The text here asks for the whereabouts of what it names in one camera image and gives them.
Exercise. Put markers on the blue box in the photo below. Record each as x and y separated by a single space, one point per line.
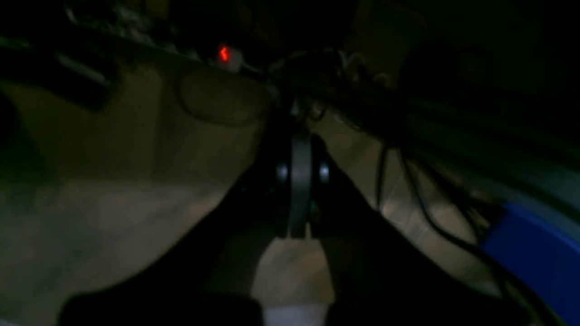
541 255

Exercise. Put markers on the black power strip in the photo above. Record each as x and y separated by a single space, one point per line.
123 25

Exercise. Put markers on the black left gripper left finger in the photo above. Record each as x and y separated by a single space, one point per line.
205 278

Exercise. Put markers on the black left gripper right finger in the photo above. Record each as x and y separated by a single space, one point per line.
379 277

